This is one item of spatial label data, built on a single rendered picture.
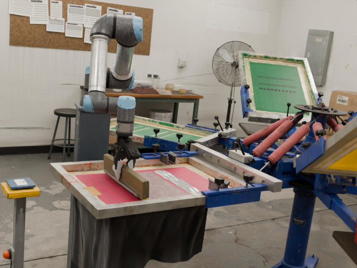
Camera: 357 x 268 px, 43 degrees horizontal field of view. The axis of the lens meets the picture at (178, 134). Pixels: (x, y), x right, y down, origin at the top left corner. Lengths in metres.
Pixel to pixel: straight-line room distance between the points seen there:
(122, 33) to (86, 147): 0.70
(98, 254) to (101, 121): 0.80
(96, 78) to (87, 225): 0.65
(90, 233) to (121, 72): 0.87
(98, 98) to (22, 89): 3.75
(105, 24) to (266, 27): 5.51
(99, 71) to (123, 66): 0.33
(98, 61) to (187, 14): 4.55
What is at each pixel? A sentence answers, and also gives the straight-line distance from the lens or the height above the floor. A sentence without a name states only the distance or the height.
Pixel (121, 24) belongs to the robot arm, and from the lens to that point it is 2.17.
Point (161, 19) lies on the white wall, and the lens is 6.37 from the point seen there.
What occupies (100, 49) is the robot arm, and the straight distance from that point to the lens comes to 2.12.
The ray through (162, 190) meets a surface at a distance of 2.05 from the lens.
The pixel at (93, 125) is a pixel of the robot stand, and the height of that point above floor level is 1.11.
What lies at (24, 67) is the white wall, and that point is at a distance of 5.72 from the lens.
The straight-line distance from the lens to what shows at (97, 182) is 2.09.
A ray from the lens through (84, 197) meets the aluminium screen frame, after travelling 1.80.
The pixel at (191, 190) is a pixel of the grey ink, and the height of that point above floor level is 0.96.
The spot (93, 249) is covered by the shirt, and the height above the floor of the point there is 0.70.
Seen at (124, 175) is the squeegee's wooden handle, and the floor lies 1.02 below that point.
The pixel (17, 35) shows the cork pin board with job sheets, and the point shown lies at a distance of 5.66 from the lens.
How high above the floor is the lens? 1.63
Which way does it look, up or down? 12 degrees down
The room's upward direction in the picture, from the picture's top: 6 degrees clockwise
